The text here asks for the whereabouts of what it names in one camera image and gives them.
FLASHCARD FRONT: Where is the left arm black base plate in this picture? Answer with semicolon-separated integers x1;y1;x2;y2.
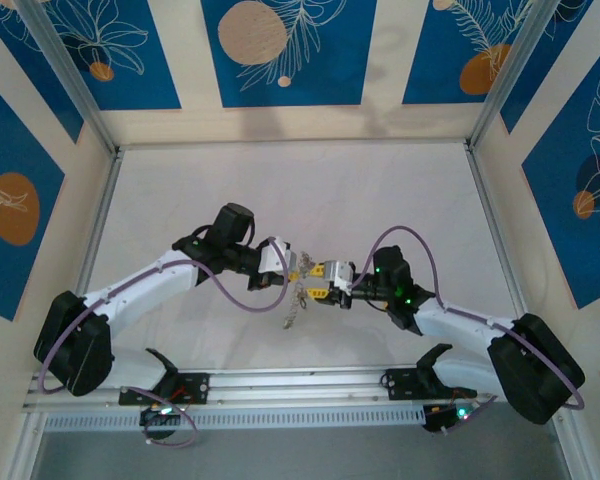
118;372;210;406

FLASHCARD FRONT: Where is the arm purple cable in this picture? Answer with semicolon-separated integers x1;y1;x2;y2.
357;226;586;419
38;238;289;448

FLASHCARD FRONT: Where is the slotted grey cable duct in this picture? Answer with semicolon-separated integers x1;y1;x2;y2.
42;403;429;434

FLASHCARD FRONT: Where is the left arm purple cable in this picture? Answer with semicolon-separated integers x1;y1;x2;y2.
38;238;289;448

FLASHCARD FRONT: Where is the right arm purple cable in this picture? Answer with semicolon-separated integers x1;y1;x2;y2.
357;226;586;419

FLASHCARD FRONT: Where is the wide aluminium mounting rail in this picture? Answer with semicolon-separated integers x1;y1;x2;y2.
22;360;574;410

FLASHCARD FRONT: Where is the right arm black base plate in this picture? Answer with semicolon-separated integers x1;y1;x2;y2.
383;367;477;401

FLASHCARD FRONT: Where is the aluminium frame bar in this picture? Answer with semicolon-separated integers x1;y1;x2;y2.
52;147;126;374
463;142;545;362
114;141;474;151

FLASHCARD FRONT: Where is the aluminium frame post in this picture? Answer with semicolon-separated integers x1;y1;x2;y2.
467;0;566;151
15;0;121;156

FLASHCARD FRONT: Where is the metal disc with key rings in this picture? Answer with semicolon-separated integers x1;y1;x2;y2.
281;251;317;330

